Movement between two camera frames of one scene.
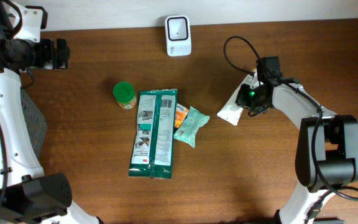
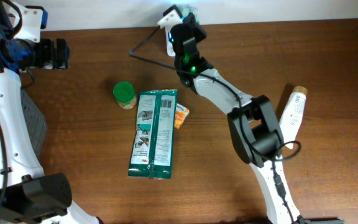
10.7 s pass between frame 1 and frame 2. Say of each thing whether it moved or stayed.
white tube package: moved
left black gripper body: stayed
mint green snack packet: moved
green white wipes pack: stayed
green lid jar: stayed
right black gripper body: moved
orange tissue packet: stayed
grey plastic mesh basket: stayed
